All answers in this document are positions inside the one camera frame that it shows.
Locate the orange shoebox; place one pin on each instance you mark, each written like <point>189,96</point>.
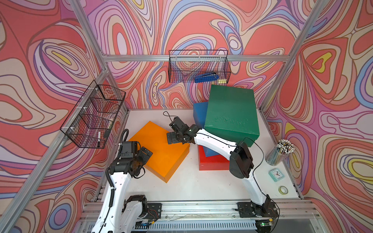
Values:
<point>166,157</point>

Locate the blue tool in basket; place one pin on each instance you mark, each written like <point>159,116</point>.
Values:
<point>206,77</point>

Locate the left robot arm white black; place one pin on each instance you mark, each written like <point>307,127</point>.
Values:
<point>118,214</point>

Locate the red shoebox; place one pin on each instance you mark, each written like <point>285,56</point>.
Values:
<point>212,163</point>

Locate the black wire basket back wall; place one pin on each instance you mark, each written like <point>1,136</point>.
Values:
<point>185,65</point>

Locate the black wire basket left wall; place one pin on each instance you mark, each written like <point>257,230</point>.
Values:
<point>95,111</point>

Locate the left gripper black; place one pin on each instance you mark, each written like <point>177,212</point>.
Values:
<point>144,156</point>

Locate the small teal clock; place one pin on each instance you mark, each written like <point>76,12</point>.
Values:
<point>276,174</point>

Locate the black wire basket wall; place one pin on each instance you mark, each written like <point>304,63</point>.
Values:
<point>95,111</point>
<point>185,65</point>

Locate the marker pen in basket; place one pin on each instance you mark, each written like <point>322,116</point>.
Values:
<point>99,139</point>

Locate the blue shoebox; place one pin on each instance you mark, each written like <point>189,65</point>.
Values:
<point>199,115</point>

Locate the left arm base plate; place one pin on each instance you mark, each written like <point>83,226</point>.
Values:
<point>154,211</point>

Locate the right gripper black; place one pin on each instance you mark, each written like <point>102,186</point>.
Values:
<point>172,134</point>

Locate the yellow item in basket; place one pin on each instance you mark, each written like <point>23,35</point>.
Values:
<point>222,81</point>

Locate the green shoebox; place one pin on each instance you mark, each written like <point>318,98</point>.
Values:
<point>232,114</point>

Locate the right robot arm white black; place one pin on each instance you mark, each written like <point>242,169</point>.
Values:
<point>241,163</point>

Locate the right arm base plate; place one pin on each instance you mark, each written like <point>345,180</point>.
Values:
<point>251,210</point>

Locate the aluminium front rail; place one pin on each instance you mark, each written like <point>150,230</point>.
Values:
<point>231,216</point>

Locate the cup of pencils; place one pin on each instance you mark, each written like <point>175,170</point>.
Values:
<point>281,150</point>

